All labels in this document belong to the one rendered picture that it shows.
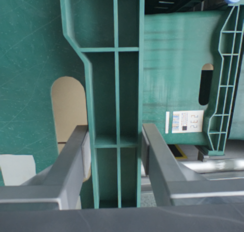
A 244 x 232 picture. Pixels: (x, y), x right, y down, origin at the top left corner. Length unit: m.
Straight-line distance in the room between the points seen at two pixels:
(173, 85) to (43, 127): 0.36
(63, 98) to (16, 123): 0.05
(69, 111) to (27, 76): 0.05
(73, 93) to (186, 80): 0.35
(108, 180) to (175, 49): 0.36
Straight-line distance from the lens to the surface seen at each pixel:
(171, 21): 0.48
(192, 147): 0.71
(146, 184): 0.47
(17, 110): 0.19
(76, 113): 0.19
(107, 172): 0.19
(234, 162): 0.60
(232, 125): 0.59
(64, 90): 0.19
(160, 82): 0.47
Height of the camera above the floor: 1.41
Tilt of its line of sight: 4 degrees up
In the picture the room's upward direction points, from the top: 88 degrees clockwise
